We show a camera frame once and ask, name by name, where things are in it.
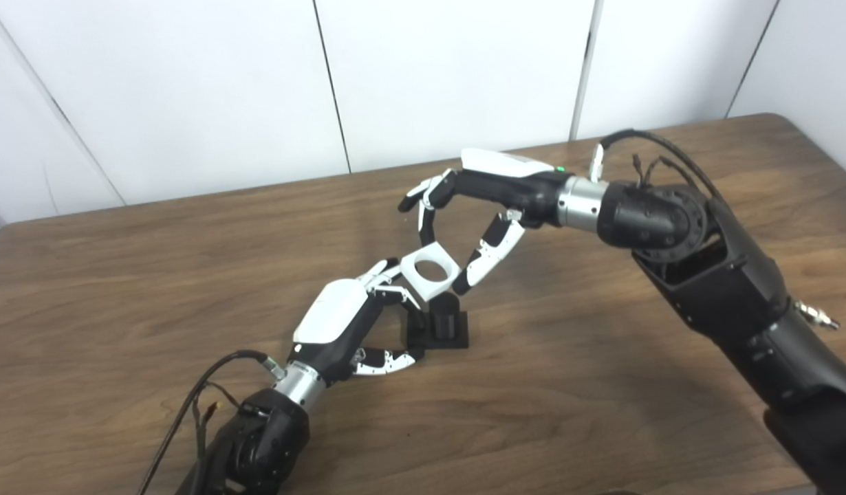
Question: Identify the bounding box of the white square piece with hole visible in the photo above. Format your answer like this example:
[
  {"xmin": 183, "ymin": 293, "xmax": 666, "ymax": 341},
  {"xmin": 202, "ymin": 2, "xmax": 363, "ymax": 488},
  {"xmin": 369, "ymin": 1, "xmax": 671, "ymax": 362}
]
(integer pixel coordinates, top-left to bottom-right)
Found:
[{"xmin": 400, "ymin": 242, "xmax": 462, "ymax": 302}]

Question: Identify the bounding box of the black peg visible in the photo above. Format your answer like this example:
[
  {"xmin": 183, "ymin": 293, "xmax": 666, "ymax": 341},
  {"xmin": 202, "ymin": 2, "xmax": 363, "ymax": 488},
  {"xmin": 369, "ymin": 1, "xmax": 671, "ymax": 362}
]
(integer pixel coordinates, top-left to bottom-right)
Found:
[{"xmin": 406, "ymin": 292, "xmax": 470, "ymax": 349}]

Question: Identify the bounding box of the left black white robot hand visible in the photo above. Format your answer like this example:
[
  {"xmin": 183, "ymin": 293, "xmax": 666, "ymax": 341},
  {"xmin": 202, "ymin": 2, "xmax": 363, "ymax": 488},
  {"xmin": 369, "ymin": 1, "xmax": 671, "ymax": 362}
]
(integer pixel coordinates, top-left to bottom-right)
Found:
[{"xmin": 288, "ymin": 259, "xmax": 425, "ymax": 386}]

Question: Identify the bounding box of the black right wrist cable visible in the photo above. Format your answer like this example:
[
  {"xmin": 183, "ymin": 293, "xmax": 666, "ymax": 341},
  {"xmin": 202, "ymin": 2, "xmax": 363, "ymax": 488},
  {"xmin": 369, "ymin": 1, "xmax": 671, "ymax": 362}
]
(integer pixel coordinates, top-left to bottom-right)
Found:
[{"xmin": 588, "ymin": 129, "xmax": 840, "ymax": 331}]

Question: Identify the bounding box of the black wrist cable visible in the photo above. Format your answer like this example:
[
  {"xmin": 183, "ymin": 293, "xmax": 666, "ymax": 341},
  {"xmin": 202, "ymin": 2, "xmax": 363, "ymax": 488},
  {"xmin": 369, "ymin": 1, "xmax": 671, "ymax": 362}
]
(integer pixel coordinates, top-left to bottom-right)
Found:
[
  {"xmin": 138, "ymin": 350, "xmax": 286, "ymax": 495},
  {"xmin": 588, "ymin": 129, "xmax": 840, "ymax": 331}
]

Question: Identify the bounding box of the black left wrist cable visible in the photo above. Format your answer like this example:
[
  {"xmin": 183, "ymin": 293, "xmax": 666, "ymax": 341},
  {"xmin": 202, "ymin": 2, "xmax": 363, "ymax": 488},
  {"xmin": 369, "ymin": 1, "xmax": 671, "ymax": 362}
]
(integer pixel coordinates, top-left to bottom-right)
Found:
[{"xmin": 138, "ymin": 350, "xmax": 286, "ymax": 495}]

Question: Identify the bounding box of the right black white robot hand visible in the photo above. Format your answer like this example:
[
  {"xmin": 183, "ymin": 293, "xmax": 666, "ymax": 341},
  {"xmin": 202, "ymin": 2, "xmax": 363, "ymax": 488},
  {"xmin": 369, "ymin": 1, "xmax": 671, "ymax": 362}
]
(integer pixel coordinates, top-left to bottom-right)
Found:
[{"xmin": 398, "ymin": 148, "xmax": 575, "ymax": 296}]

